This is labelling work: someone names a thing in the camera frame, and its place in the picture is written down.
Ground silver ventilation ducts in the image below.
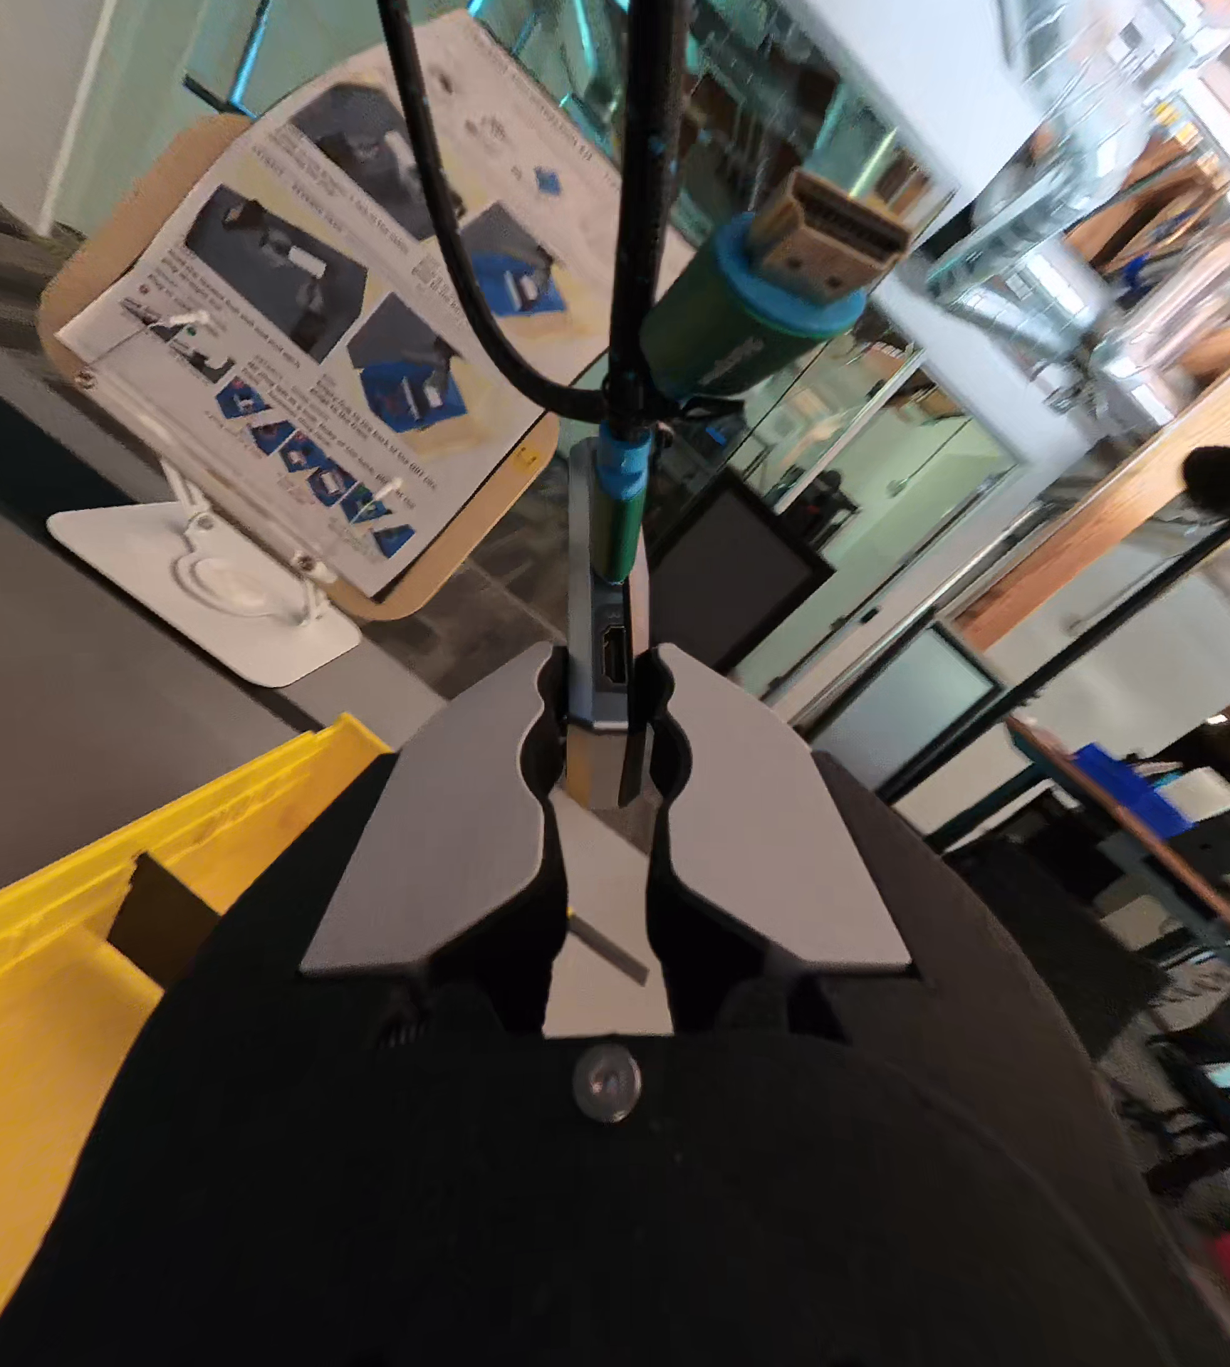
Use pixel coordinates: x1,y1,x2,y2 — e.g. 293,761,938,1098
925,0,1230,440

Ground black sign stand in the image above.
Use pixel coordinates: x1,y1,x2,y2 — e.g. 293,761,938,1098
871,445,1230,809
647,470,835,680

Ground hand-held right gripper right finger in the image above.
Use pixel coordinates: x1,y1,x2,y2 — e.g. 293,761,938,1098
647,641,915,980

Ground dark flat mat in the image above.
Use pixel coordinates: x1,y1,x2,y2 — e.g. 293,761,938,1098
0,381,156,540

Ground wooden beam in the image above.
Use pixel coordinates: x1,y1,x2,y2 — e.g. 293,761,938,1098
952,363,1230,658

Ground instruction sheet on wooden board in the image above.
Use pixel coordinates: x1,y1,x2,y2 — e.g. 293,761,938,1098
38,12,706,625

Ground blue storage bin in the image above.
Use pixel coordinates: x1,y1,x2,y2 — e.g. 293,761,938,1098
1070,742,1197,842

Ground white stand base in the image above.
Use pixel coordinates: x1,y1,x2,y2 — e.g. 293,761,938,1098
49,460,372,692

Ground black braided cable green plug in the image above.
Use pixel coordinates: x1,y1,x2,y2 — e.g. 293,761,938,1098
589,0,919,583

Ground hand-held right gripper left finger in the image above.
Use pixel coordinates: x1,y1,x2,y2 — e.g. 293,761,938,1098
306,648,573,984

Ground silver grey usb adapter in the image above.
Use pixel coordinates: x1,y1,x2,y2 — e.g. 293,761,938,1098
562,439,663,818

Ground yellow plastic bin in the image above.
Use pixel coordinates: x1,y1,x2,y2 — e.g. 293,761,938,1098
0,717,395,1367

